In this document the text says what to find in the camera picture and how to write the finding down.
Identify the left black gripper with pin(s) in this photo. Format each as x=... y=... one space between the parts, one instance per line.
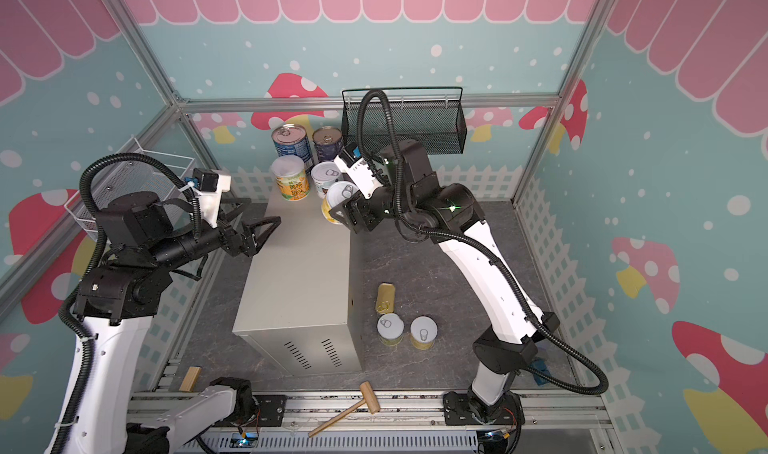
x=249 y=245

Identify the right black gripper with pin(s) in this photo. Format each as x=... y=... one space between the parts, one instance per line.
x=352 y=212

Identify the fruit can white lid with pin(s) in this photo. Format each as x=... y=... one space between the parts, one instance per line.
x=390 y=328
x=324 y=175
x=336 y=195
x=423 y=332

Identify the peach fruit can plastic lid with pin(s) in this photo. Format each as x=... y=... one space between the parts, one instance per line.
x=290 y=177

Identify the dark blue chopped tomato can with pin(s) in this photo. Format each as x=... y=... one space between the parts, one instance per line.
x=328 y=142

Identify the blue soup can pink lid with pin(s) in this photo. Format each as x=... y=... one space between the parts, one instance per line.
x=292 y=139

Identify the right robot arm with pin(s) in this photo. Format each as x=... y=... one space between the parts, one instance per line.
x=394 y=180

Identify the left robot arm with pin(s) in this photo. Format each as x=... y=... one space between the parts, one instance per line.
x=138 y=253

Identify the grey metal cabinet counter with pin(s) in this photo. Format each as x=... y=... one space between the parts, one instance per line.
x=301 y=306

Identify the gold can lying down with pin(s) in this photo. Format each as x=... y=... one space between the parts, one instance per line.
x=385 y=302

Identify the wooden block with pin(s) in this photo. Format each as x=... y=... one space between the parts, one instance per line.
x=190 y=379

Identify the wooden mallet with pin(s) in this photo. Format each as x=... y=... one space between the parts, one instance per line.
x=369 y=401

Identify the green circuit board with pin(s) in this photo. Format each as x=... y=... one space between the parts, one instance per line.
x=246 y=440

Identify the teal toy block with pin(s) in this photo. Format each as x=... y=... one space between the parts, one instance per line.
x=540 y=372

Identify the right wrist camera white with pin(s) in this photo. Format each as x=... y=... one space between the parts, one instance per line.
x=351 y=162

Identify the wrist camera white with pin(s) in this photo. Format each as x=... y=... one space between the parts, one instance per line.
x=208 y=186
x=351 y=162

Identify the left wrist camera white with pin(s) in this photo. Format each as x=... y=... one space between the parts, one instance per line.
x=208 y=186

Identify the white wire wall basket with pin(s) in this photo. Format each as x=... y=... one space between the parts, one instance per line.
x=128 y=177

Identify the black mesh wall basket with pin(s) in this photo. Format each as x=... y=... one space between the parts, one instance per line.
x=432 y=115

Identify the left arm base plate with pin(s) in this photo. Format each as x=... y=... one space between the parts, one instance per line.
x=268 y=411

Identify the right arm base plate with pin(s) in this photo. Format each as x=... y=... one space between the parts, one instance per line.
x=466 y=409

